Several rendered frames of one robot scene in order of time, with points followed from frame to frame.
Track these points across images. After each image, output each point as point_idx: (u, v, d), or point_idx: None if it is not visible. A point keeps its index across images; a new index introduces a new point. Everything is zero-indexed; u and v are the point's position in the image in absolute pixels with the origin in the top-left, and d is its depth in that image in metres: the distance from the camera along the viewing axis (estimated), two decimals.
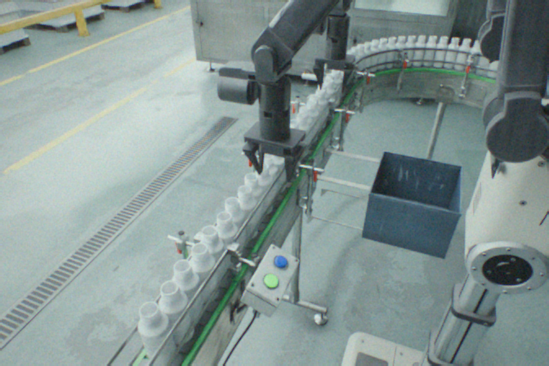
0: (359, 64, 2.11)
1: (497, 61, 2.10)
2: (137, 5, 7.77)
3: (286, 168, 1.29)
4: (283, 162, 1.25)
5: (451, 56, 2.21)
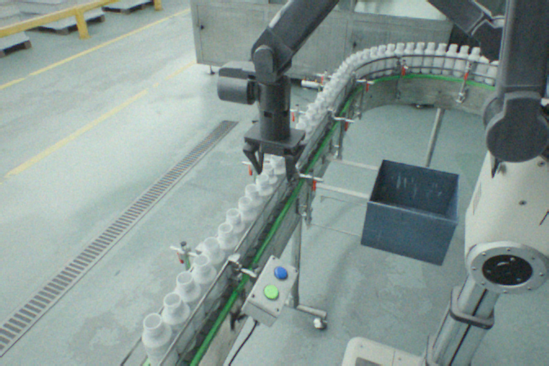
0: (358, 72, 2.14)
1: (494, 69, 2.12)
2: (137, 7, 7.79)
3: (285, 178, 1.31)
4: (283, 172, 1.28)
5: (449, 63, 2.24)
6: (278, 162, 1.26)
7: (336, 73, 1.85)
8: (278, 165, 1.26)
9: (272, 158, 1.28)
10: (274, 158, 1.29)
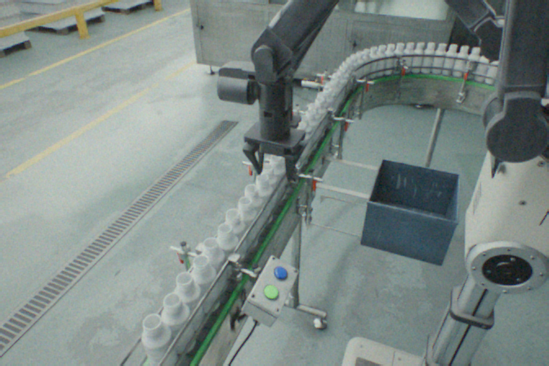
0: (358, 72, 2.14)
1: (494, 69, 2.12)
2: (137, 7, 7.79)
3: None
4: (283, 171, 1.28)
5: (449, 63, 2.24)
6: (278, 162, 1.26)
7: (336, 73, 1.85)
8: (278, 165, 1.26)
9: (271, 158, 1.28)
10: (274, 158, 1.29)
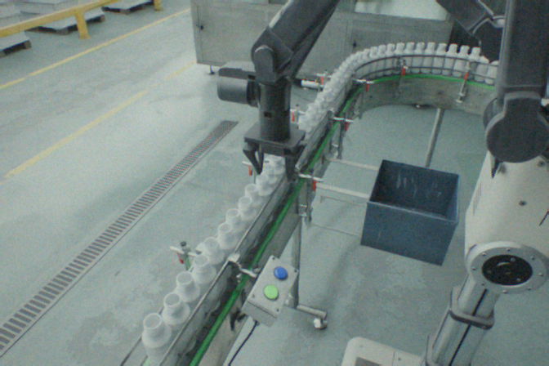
0: (358, 72, 2.14)
1: (494, 69, 2.12)
2: (137, 7, 7.79)
3: None
4: (283, 171, 1.28)
5: (449, 63, 2.24)
6: (278, 162, 1.26)
7: (336, 73, 1.85)
8: (277, 164, 1.26)
9: (271, 158, 1.28)
10: (274, 158, 1.29)
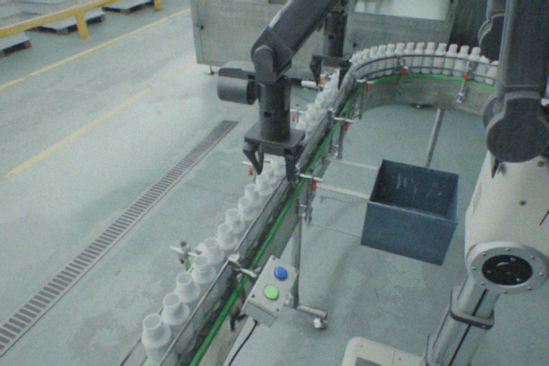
0: (358, 72, 2.14)
1: (494, 69, 2.12)
2: (137, 7, 7.79)
3: (286, 179, 1.31)
4: (283, 172, 1.28)
5: (449, 63, 2.24)
6: (278, 162, 1.25)
7: (336, 73, 1.85)
8: (278, 165, 1.26)
9: (273, 158, 1.28)
10: (275, 158, 1.29)
